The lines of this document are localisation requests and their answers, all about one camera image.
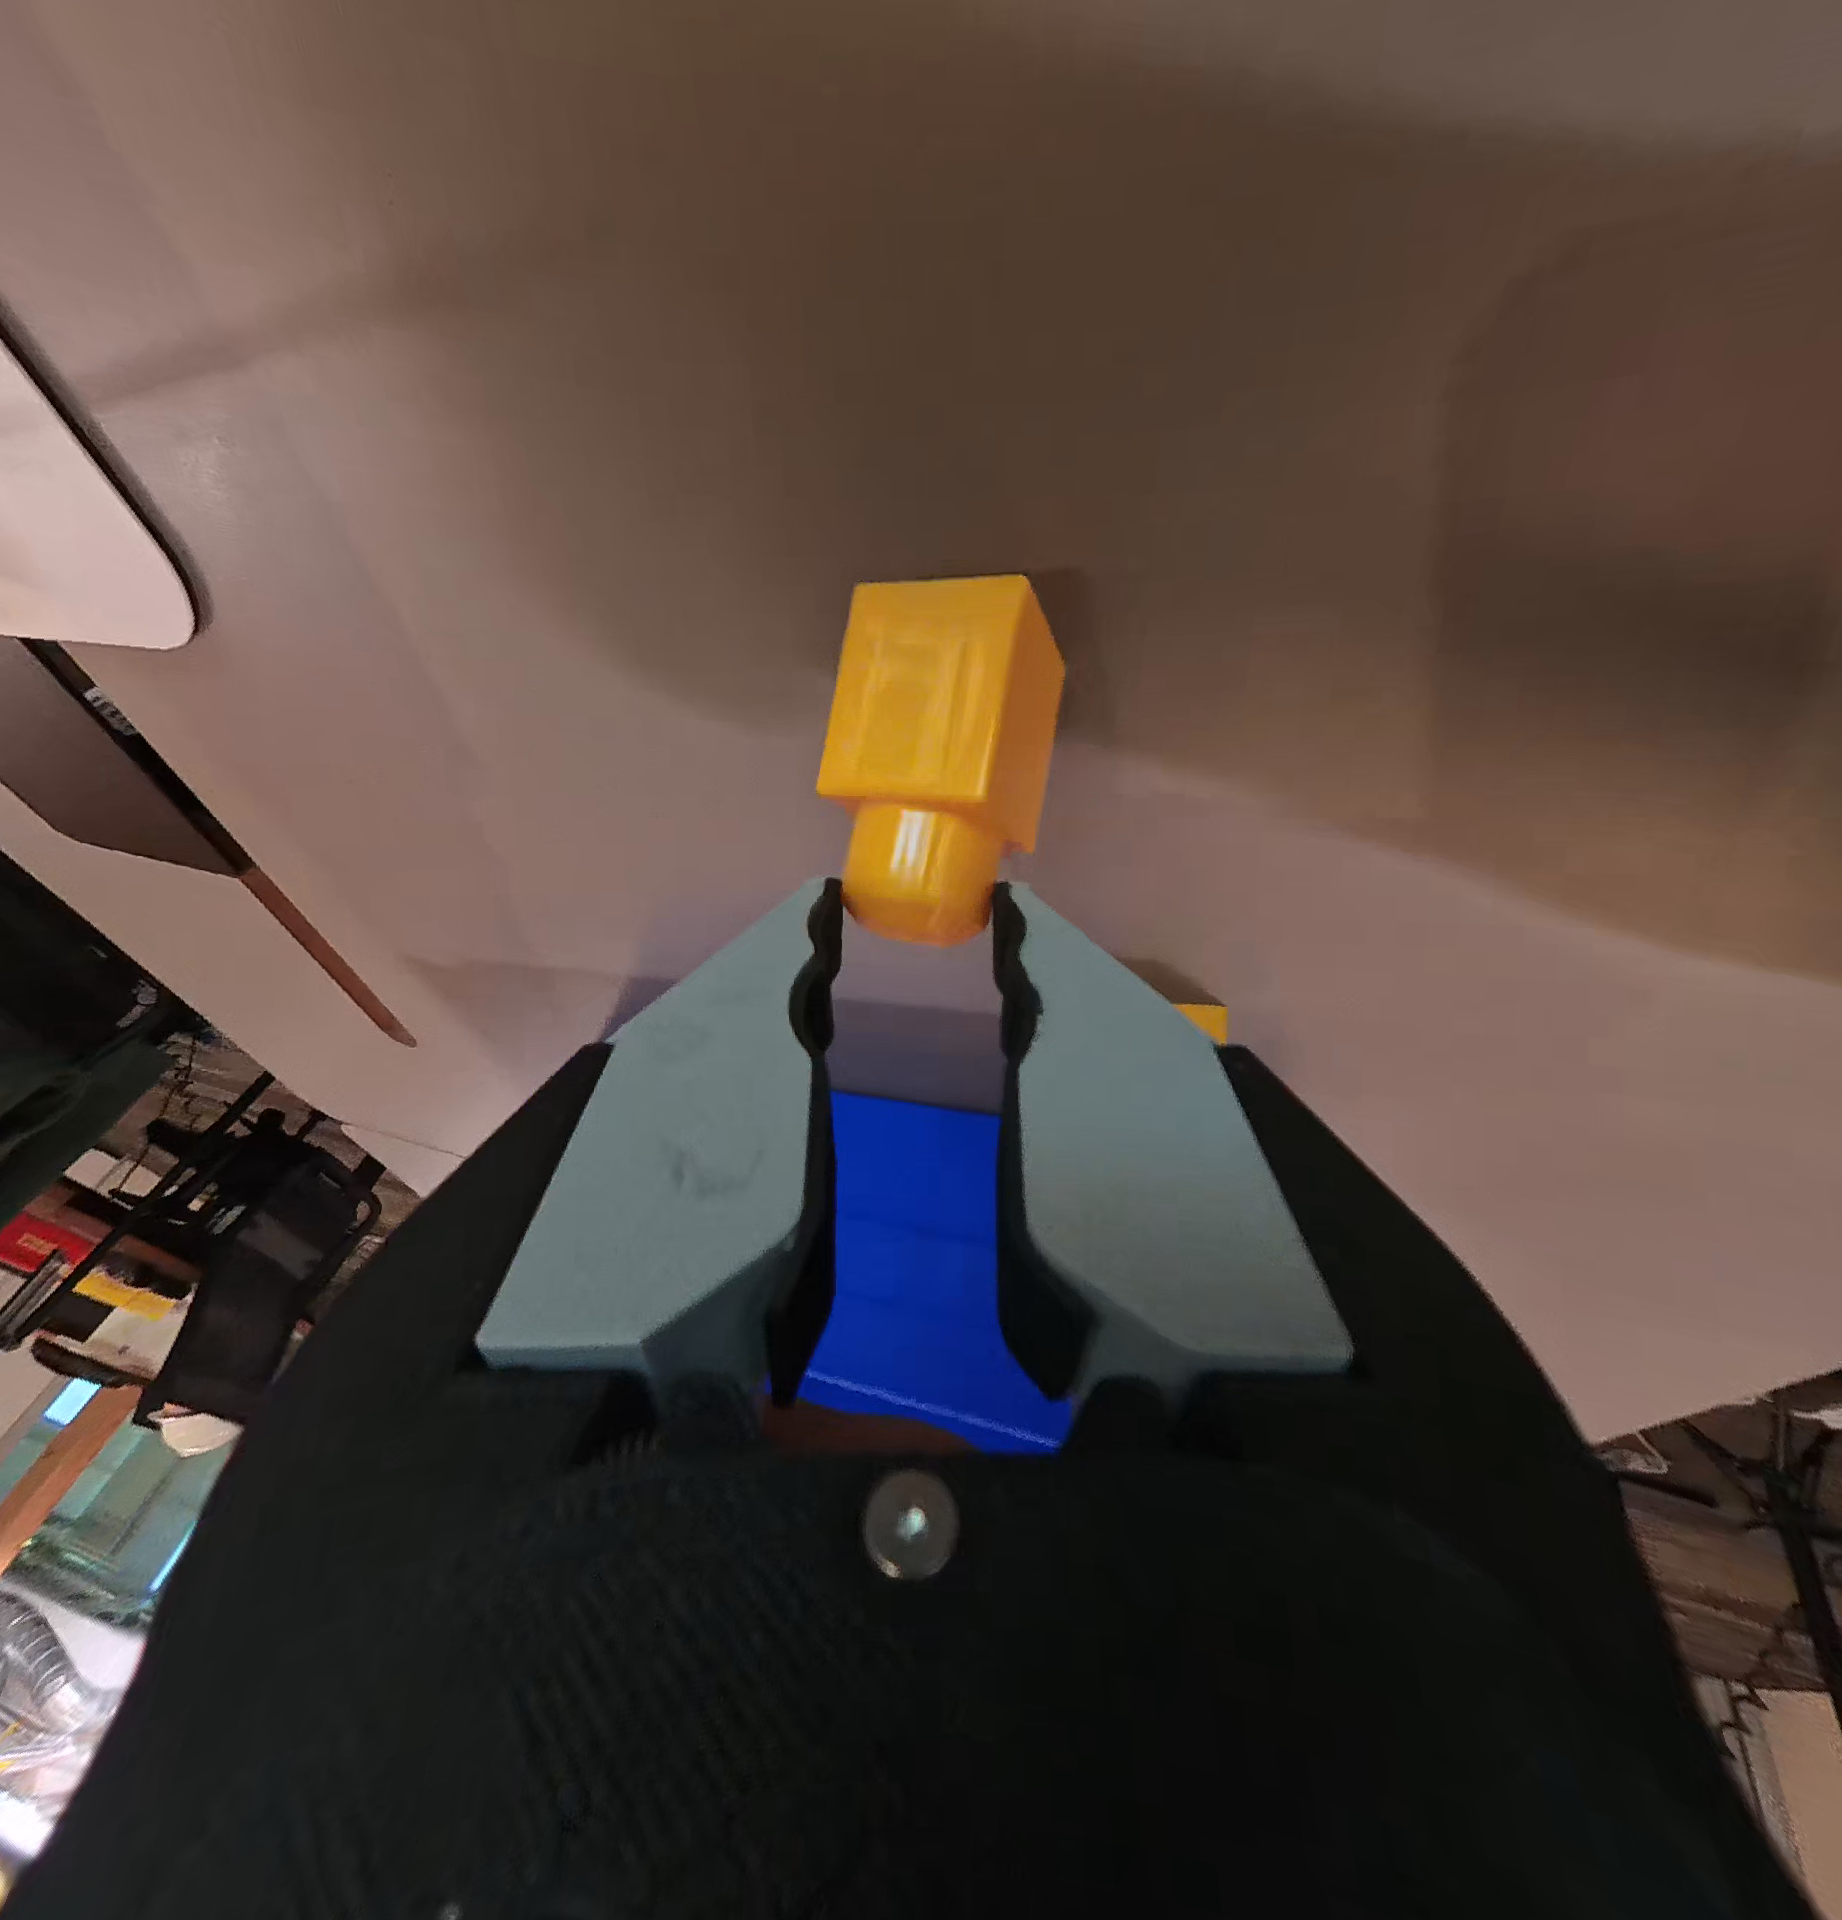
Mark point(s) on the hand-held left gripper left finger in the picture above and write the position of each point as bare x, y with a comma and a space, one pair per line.
652, 1201

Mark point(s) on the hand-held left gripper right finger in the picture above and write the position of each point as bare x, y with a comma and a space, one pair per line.
1176, 1201

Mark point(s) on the blue plastic bin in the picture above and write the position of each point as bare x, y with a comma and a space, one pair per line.
922, 1261

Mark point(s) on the yellow mega block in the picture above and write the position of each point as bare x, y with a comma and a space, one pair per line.
936, 721

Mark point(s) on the black office chair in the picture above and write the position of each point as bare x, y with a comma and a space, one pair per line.
247, 1261

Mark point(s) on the wooden document stand white base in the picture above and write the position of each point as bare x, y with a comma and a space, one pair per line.
52, 510

